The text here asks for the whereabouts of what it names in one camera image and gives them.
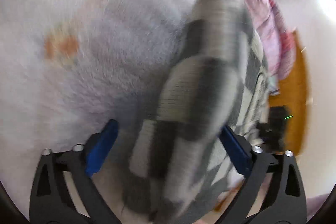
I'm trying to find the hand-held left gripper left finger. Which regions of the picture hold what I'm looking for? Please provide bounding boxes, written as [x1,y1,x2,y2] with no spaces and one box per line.
[29,120,119,224]

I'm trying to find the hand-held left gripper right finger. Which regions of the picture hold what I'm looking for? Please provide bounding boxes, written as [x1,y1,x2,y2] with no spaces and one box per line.
[217,125,307,224]

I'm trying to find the purple floral quilt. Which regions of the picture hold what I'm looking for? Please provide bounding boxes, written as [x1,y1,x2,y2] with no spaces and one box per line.
[205,0,297,80]

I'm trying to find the pale patterned bed sheet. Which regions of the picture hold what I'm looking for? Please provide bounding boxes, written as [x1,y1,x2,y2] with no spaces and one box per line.
[0,0,237,214]

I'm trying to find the grey white checkered cardigan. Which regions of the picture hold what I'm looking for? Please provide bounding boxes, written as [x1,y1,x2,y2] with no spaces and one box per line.
[122,0,271,224]

